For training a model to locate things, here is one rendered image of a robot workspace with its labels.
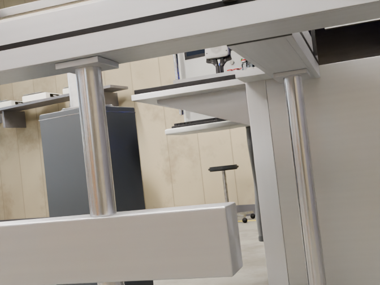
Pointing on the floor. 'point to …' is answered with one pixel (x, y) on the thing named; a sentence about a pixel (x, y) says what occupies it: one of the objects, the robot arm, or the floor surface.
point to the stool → (227, 188)
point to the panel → (335, 170)
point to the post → (267, 183)
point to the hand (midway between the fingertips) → (219, 71)
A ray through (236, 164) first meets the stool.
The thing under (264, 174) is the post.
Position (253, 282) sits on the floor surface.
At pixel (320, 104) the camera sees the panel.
